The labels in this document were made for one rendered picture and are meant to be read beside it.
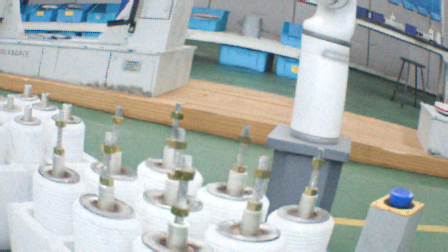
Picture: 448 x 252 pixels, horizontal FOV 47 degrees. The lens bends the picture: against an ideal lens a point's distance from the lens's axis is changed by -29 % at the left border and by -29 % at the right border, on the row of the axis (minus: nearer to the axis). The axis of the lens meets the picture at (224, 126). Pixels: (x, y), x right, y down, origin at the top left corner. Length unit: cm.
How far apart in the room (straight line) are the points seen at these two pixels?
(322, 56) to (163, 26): 173
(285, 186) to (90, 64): 183
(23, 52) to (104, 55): 58
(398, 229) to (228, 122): 193
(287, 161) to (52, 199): 45
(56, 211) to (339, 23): 60
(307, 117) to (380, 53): 786
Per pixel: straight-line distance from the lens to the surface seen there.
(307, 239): 80
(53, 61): 291
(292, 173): 107
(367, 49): 891
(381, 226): 69
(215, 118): 256
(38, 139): 110
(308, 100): 107
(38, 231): 79
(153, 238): 66
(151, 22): 276
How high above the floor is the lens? 49
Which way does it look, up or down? 10 degrees down
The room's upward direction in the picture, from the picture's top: 9 degrees clockwise
